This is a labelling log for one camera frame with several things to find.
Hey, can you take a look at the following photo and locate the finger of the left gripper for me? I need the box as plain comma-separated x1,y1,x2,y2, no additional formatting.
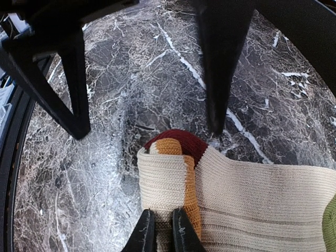
193,0,255,135

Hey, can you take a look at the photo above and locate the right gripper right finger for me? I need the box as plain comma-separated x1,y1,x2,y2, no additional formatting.
172,208,206,252

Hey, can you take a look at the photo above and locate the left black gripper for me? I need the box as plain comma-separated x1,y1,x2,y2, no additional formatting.
0,0,140,140

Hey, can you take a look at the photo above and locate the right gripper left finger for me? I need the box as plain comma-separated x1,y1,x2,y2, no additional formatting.
121,209,157,252

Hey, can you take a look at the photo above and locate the striped beige sock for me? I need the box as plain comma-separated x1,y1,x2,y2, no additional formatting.
137,130,335,251

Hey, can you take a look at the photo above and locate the black front rail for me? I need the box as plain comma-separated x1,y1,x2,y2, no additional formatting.
1,87,35,251

